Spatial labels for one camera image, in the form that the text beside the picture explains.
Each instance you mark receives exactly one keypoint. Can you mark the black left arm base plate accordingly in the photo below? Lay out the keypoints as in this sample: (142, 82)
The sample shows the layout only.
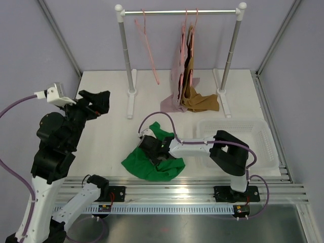
(112, 193)

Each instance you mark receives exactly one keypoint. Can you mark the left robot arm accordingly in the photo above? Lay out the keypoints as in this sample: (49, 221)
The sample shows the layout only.
(59, 136)

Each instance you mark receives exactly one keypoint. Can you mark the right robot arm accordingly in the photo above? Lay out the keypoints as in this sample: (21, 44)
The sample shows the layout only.
(228, 152)

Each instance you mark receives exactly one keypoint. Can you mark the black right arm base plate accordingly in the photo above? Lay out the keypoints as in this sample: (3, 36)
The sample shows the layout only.
(227, 195)

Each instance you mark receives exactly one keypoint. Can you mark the white plastic basket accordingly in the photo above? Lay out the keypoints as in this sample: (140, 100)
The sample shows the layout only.
(253, 131)

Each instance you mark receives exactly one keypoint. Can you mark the green tank top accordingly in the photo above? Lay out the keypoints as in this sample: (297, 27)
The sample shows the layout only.
(139, 164)

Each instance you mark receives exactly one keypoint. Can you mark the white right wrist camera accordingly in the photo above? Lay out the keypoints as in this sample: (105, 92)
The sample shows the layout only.
(146, 132)

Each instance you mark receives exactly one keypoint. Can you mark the aluminium mounting rail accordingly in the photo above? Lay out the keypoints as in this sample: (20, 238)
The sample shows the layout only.
(200, 190)

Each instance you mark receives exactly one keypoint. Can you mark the white clothes rack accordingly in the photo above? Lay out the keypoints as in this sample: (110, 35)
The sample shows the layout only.
(212, 102)

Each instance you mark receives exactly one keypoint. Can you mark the pink tank top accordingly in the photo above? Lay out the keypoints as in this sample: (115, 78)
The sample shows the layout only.
(179, 99)

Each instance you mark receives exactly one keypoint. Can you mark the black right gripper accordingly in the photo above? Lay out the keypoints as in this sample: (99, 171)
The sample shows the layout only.
(153, 159)

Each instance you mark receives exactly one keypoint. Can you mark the white slotted cable duct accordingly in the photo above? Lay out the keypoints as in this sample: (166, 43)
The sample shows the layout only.
(134, 209)

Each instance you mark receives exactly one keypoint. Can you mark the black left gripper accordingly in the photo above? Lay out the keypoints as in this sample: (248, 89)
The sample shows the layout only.
(100, 103)

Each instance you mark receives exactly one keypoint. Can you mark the pink hanger with brown top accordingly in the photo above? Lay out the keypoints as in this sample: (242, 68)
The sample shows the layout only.
(190, 42)

